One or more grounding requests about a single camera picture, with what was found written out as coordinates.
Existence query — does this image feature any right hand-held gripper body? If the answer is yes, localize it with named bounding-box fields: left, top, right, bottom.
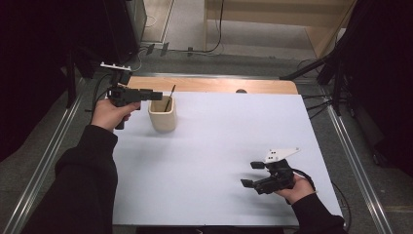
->
left=252, top=147, right=301, bottom=196

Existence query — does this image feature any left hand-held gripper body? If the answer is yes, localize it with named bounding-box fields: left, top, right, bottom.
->
left=100, top=61, right=144, bottom=131

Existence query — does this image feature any black pen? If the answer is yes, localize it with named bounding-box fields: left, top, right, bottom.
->
left=165, top=84, right=177, bottom=113

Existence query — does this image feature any beige square cup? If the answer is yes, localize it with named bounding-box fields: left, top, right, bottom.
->
left=148, top=95, right=178, bottom=133

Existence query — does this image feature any person's right hand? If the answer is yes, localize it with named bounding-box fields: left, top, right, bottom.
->
left=274, top=174, right=317, bottom=206

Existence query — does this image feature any person's left hand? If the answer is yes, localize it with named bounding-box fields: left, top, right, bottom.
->
left=91, top=98, right=142, bottom=133

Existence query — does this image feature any white table mat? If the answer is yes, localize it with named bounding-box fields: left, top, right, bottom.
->
left=111, top=91, right=344, bottom=227

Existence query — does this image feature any black cabinet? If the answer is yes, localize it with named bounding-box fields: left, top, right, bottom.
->
left=96, top=0, right=148, bottom=64

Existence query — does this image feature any black tripod stand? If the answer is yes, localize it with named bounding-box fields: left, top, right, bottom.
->
left=280, top=48, right=354, bottom=116

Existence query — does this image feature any light wooden shelf unit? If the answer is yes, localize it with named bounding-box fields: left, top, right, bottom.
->
left=203, top=0, right=358, bottom=59

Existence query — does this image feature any left hand-held gripper black cable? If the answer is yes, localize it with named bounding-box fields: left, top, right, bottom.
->
left=92, top=72, right=113, bottom=115

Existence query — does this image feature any hand-held gripper black cable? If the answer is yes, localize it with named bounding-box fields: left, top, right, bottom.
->
left=290, top=168, right=353, bottom=233
left=92, top=72, right=113, bottom=115

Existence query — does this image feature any right hand-held gripper black cable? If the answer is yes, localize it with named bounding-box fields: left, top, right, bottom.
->
left=290, top=168, right=353, bottom=233

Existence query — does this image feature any white floor cable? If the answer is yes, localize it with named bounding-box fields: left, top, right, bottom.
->
left=130, top=47, right=151, bottom=73

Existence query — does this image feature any metal floor rail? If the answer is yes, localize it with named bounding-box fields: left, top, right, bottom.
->
left=2, top=92, right=86, bottom=234
left=325, top=105, right=394, bottom=234

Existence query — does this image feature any bundle of black cables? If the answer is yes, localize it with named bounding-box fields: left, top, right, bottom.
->
left=301, top=92, right=335, bottom=120

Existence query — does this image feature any black floor cable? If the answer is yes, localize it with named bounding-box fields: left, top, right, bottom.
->
left=169, top=0, right=226, bottom=55

